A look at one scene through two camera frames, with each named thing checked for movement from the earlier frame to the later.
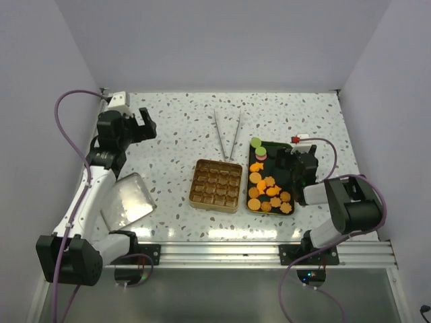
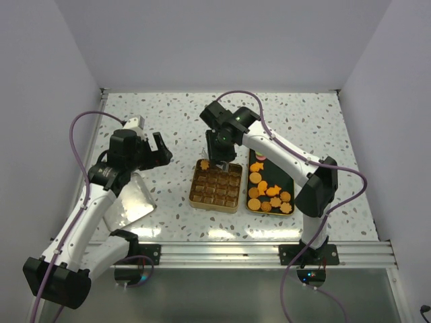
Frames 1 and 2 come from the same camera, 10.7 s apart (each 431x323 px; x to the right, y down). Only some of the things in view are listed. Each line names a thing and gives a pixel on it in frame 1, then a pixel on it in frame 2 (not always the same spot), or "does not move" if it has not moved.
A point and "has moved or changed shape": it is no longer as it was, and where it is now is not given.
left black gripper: x=143 y=132 → x=155 y=158
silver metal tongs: x=226 y=159 has moved or changed shape
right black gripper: x=285 y=153 → x=215 y=155
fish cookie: x=261 y=186 does not move
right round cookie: x=285 y=196 does not move
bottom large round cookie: x=254 y=204 does not move
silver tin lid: x=128 y=202 does not move
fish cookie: x=273 y=191 does not move
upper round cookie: x=254 y=177 does not move
